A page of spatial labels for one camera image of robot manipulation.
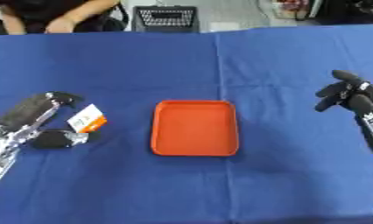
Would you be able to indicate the black mesh basket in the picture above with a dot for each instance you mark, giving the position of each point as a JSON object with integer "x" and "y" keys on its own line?
{"x": 165, "y": 19}

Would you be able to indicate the person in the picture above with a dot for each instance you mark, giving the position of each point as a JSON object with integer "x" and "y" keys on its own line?
{"x": 51, "y": 14}

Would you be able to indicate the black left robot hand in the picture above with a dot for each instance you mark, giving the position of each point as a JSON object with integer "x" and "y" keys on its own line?
{"x": 28, "y": 109}

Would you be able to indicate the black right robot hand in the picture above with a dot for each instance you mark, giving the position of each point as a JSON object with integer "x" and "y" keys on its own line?
{"x": 354, "y": 94}

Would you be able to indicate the white and orange small box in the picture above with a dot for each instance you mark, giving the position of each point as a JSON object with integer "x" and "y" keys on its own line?
{"x": 86, "y": 119}

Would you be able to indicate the black office chair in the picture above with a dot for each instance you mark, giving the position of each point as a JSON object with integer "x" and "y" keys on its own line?
{"x": 113, "y": 20}

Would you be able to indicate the orange plastic tray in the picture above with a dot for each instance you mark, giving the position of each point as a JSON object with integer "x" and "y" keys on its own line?
{"x": 194, "y": 128}

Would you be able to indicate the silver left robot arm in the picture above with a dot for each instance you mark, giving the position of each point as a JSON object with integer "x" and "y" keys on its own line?
{"x": 4, "y": 148}

